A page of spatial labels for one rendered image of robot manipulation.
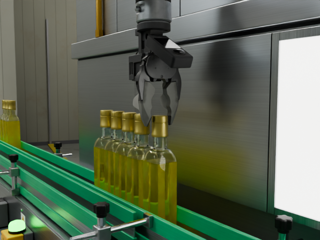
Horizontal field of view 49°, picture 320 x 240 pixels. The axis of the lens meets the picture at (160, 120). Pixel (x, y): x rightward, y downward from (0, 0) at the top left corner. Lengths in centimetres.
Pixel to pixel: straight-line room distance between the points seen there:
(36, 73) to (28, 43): 63
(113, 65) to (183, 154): 47
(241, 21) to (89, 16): 75
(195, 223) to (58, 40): 751
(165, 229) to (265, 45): 39
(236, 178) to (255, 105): 16
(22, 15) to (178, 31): 730
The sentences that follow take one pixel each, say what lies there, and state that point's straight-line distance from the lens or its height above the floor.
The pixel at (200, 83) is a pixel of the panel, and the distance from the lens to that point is 82.
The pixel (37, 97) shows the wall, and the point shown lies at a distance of 800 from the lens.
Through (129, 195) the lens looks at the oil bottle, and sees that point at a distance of 81.
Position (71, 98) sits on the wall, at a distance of 809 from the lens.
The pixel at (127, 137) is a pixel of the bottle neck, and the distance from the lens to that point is 83.
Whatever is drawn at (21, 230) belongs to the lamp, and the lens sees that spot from 108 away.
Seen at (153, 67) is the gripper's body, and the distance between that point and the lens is 73.
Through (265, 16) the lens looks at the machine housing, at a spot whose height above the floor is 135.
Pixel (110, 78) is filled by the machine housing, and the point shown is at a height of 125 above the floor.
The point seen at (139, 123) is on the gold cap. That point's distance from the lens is 77.
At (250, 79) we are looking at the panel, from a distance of 72.
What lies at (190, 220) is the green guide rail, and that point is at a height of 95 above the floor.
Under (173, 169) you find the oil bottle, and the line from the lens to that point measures 75.
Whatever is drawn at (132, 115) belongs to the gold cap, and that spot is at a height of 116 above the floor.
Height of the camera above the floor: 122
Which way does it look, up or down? 5 degrees down
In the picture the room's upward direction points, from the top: straight up
